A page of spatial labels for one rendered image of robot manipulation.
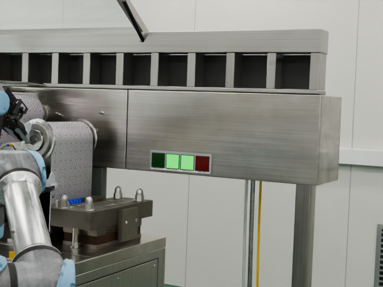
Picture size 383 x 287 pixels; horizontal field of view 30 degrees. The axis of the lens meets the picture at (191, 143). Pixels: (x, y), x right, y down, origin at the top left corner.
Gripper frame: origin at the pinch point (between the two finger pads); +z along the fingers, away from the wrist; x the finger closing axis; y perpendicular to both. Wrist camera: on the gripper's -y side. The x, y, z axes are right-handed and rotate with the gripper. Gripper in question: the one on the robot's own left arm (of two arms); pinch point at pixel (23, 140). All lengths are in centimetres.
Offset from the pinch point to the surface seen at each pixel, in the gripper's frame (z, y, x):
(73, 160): 17.4, 5.5, -8.4
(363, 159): 214, 157, -51
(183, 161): 32, 19, -43
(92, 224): 17.7, -18.8, -28.0
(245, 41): 6, 52, -64
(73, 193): 25.7, -3.1, -8.3
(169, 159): 32, 19, -37
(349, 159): 215, 156, -42
